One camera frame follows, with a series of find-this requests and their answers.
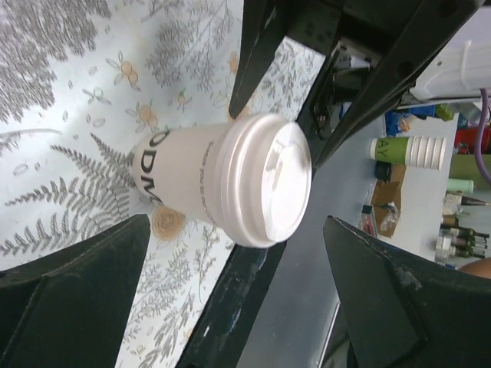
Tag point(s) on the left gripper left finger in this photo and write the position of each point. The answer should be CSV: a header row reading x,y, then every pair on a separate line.
x,y
70,308

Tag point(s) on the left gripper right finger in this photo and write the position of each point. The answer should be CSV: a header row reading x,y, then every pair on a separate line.
x,y
402,310

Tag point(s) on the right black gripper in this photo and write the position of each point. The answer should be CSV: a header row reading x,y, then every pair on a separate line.
x,y
400,39

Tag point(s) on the white cup lid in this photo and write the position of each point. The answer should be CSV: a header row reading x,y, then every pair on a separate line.
x,y
265,180

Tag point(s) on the white paper coffee cup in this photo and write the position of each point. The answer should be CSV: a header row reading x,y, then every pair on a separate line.
x,y
193,171

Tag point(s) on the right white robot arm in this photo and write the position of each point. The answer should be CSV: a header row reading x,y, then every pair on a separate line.
x,y
456,74

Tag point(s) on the background striped cup stack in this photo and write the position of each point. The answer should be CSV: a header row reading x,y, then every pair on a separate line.
x,y
423,152

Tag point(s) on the floral table mat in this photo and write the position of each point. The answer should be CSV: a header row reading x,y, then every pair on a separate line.
x,y
82,83

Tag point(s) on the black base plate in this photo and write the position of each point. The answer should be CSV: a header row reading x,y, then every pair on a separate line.
x,y
223,328

